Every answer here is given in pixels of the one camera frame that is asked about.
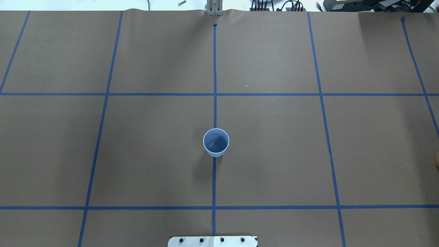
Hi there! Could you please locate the black equipment box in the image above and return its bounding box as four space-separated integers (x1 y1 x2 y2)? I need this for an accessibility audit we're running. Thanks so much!
323 0 434 13

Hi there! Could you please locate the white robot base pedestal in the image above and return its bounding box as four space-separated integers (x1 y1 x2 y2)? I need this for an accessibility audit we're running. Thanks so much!
167 236 258 247

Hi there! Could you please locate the light blue plastic cup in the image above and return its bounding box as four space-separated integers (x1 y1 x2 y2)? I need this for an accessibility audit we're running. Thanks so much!
202 128 229 158

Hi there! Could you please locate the black cable bundle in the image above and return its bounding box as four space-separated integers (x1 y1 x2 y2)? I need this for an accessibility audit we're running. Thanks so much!
250 0 307 12

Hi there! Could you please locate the aluminium frame post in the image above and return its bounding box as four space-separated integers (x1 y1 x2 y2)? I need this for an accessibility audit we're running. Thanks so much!
205 0 224 16

